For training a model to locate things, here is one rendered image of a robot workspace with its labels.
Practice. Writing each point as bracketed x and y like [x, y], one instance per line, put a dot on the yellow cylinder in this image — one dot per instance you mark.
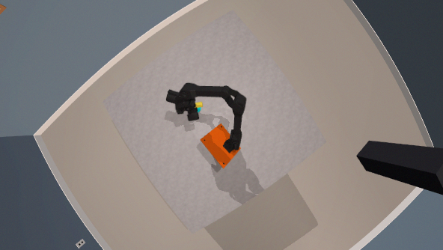
[199, 104]

